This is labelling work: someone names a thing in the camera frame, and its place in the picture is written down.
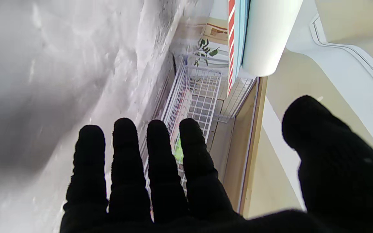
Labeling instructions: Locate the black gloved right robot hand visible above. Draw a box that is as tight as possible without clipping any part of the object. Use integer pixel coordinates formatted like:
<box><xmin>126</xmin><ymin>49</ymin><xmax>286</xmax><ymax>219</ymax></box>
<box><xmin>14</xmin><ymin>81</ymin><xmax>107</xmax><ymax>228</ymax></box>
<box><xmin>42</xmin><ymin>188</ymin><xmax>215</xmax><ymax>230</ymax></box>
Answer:
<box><xmin>60</xmin><ymin>95</ymin><xmax>373</xmax><ymax>233</ymax></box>

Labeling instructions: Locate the green computer mouse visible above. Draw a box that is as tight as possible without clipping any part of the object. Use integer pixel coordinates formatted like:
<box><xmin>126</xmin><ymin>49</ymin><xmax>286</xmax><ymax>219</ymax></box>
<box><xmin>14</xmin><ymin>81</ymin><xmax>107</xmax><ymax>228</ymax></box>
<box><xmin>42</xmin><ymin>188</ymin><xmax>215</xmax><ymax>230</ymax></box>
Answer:
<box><xmin>174</xmin><ymin>138</ymin><xmax>185</xmax><ymax>164</ymax></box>

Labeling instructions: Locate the teal striped mouse pad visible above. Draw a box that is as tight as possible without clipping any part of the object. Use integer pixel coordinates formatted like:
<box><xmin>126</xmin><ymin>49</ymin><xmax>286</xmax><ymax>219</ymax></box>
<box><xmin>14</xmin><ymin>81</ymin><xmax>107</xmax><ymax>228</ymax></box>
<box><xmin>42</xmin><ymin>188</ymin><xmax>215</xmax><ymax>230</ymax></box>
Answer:
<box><xmin>227</xmin><ymin>0</ymin><xmax>303</xmax><ymax>96</ymax></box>

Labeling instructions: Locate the pink keyboard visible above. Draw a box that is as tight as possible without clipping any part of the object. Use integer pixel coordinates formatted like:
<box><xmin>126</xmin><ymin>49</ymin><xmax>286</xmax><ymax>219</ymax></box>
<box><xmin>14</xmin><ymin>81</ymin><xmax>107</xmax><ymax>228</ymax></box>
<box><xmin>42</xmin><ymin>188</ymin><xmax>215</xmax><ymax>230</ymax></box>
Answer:
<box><xmin>170</xmin><ymin>89</ymin><xmax>193</xmax><ymax>150</ymax></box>

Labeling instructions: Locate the large green leafy plant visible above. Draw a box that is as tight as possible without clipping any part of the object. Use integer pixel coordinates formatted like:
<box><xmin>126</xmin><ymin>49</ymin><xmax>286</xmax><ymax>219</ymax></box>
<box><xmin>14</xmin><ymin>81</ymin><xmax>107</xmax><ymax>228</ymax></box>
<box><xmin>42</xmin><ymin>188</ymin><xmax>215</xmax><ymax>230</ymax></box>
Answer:
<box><xmin>194</xmin><ymin>38</ymin><xmax>221</xmax><ymax>67</ymax></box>

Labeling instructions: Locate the wood-topped white wire organizer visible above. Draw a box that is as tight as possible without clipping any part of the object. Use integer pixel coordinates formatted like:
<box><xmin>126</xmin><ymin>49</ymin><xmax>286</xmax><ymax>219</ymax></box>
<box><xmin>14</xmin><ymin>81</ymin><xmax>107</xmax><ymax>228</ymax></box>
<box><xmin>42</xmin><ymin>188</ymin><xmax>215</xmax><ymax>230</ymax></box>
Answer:
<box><xmin>140</xmin><ymin>55</ymin><xmax>268</xmax><ymax>216</ymax></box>

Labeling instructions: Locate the tall framed wall picture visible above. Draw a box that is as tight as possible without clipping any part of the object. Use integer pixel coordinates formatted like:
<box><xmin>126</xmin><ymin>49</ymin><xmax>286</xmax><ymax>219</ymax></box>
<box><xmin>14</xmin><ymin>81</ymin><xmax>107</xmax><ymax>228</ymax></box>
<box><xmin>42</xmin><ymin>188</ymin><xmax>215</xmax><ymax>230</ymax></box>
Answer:
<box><xmin>203</xmin><ymin>22</ymin><xmax>230</xmax><ymax>43</ymax></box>

